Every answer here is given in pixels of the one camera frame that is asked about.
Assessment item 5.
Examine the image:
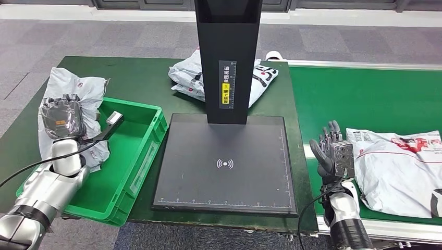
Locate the dark green table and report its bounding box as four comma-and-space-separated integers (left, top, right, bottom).
0, 56, 318, 235

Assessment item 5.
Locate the white conveyor roller end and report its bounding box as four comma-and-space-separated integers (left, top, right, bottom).
266, 51, 287, 63

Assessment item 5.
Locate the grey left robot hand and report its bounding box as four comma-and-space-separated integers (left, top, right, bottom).
39, 94, 87, 141

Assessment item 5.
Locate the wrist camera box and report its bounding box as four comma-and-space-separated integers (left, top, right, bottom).
80, 111, 125, 143
329, 140, 355, 179

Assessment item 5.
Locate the black right camera cable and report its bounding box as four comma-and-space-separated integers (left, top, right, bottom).
297, 178, 342, 250

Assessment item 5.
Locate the black inbound scanner machine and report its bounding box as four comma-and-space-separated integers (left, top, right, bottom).
152, 0, 298, 216

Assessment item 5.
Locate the white parcel with bright red print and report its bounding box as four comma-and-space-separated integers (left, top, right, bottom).
346, 128, 442, 219

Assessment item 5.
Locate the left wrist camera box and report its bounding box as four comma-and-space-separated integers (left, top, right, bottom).
80, 111, 125, 143

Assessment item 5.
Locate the white parcel with black print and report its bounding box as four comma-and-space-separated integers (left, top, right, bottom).
168, 48, 280, 109

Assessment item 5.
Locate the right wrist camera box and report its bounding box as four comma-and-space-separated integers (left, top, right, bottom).
329, 140, 355, 179

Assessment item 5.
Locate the silver conveyor frame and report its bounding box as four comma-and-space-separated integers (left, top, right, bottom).
286, 60, 442, 250

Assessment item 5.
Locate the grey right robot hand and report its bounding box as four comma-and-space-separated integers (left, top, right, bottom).
309, 120, 343, 176

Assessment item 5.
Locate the green conveyor belt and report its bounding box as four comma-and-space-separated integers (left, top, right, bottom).
289, 66, 442, 227

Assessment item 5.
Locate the green plastic crate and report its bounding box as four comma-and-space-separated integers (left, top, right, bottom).
15, 96, 169, 228

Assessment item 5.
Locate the grey parcel with smeared red print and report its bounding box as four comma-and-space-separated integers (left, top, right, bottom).
37, 66, 111, 173

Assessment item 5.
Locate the black and yellow label sticker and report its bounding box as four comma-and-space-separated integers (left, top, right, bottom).
218, 60, 238, 110

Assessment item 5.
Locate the white parcel with red dot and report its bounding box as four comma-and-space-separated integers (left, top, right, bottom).
171, 82, 208, 103

